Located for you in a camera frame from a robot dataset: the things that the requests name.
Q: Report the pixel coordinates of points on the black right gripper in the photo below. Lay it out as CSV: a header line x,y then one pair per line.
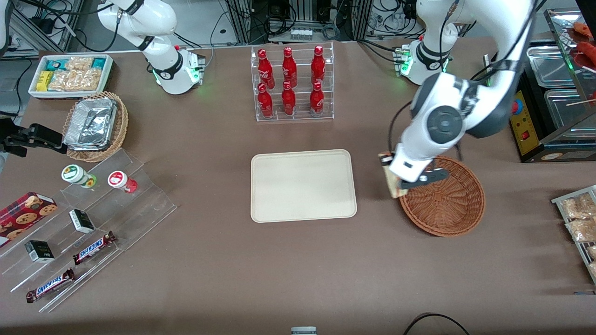
x,y
41,136

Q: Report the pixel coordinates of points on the triangular sandwich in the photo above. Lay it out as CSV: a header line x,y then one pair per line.
x,y
392,185

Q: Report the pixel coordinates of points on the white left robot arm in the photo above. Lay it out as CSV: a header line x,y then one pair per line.
x,y
447,123

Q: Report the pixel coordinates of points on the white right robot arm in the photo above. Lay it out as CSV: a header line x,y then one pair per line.
x,y
158,28

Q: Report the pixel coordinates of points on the aluminium foil tray stack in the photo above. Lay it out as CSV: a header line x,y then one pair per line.
x,y
91,123

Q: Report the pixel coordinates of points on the light wicker basket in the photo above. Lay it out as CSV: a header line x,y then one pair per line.
x,y
120,125

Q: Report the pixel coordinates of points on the brown wicker basket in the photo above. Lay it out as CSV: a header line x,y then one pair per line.
x,y
447,214

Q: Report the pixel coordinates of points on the beige plastic tray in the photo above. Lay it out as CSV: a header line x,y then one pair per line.
x,y
302,186

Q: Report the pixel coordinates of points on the green lid snack cup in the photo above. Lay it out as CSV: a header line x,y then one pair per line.
x,y
74,174

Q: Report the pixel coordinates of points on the white plastic snack bin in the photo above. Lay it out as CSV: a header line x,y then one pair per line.
x,y
70,95

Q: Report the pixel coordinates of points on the red lid snack cup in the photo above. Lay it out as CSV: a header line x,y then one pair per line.
x,y
118,179

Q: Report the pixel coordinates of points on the yellow snack packet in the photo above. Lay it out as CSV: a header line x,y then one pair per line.
x,y
44,81

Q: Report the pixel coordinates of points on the large clear nut bag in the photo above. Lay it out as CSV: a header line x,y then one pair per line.
x,y
77,80

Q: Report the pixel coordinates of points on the small black box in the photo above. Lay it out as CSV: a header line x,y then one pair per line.
x,y
39,251
81,221

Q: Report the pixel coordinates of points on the red cookie box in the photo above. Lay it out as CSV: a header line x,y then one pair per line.
x,y
23,216

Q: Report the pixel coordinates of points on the large teal snack packet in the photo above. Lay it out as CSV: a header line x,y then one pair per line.
x,y
57,64

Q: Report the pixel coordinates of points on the small clear nut bag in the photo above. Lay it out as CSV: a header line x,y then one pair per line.
x,y
79,63

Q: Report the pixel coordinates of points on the small teal snack packet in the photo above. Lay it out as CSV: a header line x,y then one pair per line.
x,y
99,63

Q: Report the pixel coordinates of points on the red cola bottle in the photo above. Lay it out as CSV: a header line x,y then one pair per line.
x,y
316,100
289,67
318,65
265,102
288,100
265,70

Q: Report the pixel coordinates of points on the clear acrylic bottle rack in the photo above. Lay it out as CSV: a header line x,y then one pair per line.
x,y
302,118

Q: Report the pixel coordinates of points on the clear acrylic stepped display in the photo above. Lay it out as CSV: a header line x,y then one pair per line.
x,y
139,204

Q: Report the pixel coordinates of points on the snickers chocolate bar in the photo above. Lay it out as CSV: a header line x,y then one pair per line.
x,y
50,284
93,248

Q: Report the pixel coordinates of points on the red emergency button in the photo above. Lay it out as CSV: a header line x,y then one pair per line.
x,y
516,107

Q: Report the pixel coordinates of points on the black food warmer appliance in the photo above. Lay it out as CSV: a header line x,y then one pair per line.
x,y
526,123

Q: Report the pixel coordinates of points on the white power strip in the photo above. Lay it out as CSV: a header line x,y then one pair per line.
x,y
301,34

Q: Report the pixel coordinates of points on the large steel pan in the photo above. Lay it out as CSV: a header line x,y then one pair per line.
x,y
565,114

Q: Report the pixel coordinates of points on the small steel pan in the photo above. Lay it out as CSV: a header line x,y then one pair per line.
x,y
551,67

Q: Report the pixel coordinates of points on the clear cracker bag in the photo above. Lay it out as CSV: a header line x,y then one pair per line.
x,y
577,207
582,230

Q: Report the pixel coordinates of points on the red sausage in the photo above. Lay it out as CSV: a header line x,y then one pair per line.
x,y
586,51
584,29

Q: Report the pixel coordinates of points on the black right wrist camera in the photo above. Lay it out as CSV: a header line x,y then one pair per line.
x,y
14,144

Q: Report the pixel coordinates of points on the grey camera mount edge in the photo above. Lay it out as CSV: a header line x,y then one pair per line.
x,y
303,331

